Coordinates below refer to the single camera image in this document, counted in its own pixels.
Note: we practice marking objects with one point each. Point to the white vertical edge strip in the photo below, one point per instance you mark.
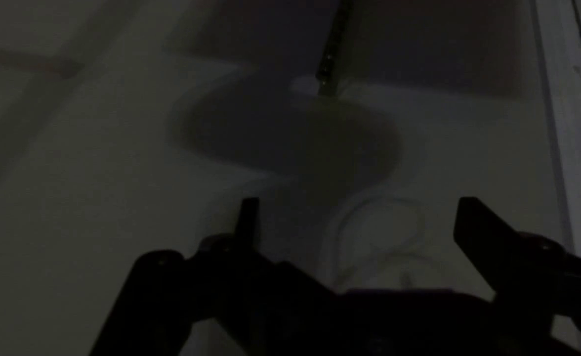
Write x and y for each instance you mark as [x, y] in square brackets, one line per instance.
[570, 119]

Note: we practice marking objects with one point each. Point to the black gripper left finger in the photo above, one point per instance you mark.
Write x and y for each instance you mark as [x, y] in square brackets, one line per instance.
[248, 230]

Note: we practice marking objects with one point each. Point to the dark round lamp base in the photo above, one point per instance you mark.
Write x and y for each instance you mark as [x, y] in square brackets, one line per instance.
[283, 129]

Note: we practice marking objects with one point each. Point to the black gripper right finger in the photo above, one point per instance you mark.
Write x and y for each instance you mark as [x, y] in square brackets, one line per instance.
[495, 237]

